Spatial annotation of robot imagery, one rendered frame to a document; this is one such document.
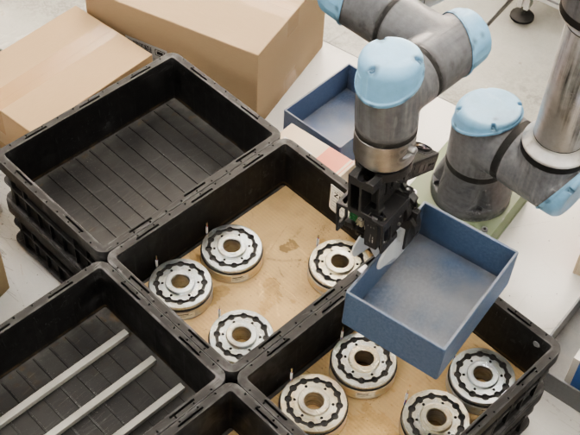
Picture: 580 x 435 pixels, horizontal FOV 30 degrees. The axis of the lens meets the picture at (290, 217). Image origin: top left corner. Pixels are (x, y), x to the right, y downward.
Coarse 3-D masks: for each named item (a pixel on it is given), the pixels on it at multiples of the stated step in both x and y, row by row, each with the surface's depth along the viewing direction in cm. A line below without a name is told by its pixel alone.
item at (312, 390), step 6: (306, 390) 162; (312, 390) 162; (318, 390) 162; (324, 390) 162; (300, 396) 161; (324, 396) 161; (300, 402) 160; (324, 402) 160; (330, 402) 161; (300, 408) 160; (306, 408) 160; (318, 408) 160; (324, 408) 160; (306, 414) 160; (312, 414) 159; (318, 414) 159
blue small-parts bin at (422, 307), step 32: (448, 224) 151; (416, 256) 153; (448, 256) 153; (480, 256) 151; (512, 256) 146; (352, 288) 141; (384, 288) 149; (416, 288) 150; (448, 288) 150; (480, 288) 150; (352, 320) 144; (384, 320) 139; (416, 320) 146; (448, 320) 146; (480, 320) 147; (416, 352) 139; (448, 352) 138
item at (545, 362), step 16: (336, 304) 164; (496, 304) 166; (304, 320) 162; (320, 320) 163; (528, 320) 164; (288, 336) 160; (544, 336) 162; (272, 352) 160; (256, 368) 156; (544, 368) 159; (240, 384) 155; (528, 384) 157; (256, 400) 153; (496, 400) 154; (512, 400) 156; (480, 416) 153; (496, 416) 154; (304, 432) 150; (464, 432) 151; (480, 432) 153
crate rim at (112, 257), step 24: (288, 144) 186; (240, 168) 182; (168, 216) 175; (120, 264) 168; (144, 288) 166; (336, 288) 166; (168, 312) 162; (312, 312) 163; (192, 336) 160; (216, 360) 157; (240, 360) 157
